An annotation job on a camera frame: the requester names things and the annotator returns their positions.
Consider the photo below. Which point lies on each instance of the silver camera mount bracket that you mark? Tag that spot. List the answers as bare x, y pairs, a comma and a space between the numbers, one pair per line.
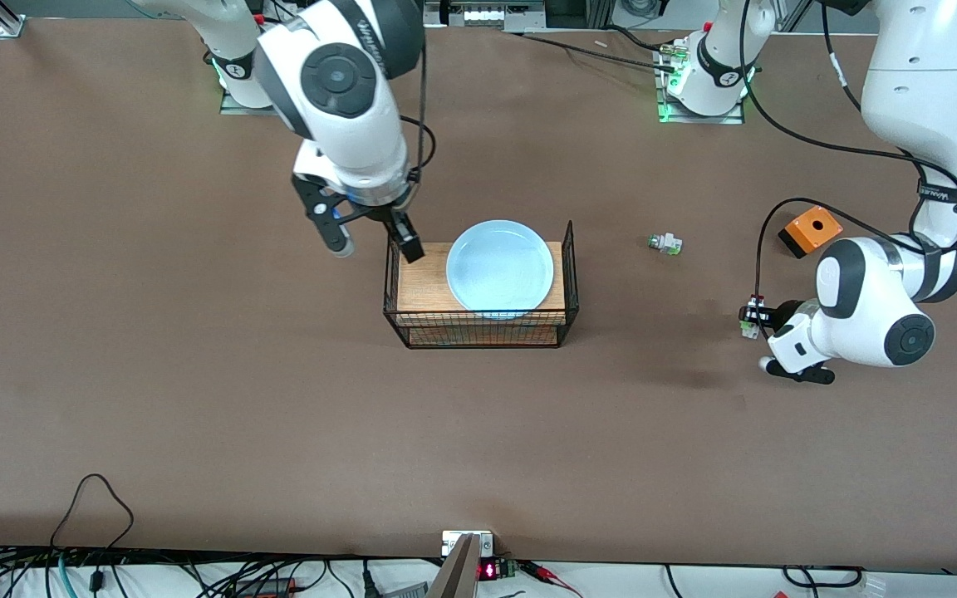
453, 541

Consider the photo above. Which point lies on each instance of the orange button enclosure box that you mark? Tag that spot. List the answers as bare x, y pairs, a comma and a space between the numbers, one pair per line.
812, 229

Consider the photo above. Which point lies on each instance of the black power plug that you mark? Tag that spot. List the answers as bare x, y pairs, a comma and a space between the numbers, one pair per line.
369, 581

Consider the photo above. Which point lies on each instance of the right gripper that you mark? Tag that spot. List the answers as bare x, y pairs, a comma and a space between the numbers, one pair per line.
385, 213

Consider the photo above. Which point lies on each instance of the green white connector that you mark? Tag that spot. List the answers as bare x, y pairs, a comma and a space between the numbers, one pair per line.
666, 243

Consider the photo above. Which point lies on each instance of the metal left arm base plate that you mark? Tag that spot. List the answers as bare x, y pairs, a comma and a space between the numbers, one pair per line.
732, 119

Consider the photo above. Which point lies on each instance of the red and black probe leads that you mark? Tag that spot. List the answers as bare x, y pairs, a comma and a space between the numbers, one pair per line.
547, 573

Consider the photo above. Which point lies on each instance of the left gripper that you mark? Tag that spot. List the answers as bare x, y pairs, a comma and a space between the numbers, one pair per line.
781, 315

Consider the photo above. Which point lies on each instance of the light blue round plate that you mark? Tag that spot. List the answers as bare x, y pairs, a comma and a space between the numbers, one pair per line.
499, 270

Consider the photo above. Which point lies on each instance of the red digit display module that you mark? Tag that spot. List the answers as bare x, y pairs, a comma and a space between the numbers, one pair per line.
491, 571

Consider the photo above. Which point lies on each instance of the red push button switch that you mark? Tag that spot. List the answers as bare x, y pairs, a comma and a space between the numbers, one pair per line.
753, 320

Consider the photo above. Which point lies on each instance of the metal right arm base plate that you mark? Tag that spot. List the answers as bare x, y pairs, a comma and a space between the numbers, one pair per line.
233, 106

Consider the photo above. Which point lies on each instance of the grey camera pole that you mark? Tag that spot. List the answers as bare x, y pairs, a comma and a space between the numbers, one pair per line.
455, 577

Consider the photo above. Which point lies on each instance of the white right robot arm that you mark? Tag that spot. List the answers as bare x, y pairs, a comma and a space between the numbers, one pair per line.
337, 83

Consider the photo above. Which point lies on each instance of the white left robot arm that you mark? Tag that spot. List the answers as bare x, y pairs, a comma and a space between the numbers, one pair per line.
919, 83

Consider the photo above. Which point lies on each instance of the grey control box with lights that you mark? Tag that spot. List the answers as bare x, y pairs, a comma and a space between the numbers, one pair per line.
487, 15

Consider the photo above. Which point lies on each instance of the grey plastic box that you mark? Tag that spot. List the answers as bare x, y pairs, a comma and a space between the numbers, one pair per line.
405, 591

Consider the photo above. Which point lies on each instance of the black power adapter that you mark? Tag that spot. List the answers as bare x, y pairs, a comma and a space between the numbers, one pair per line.
267, 587

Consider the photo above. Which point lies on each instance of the aluminium profile bracket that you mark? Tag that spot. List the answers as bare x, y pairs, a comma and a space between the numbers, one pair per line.
9, 21

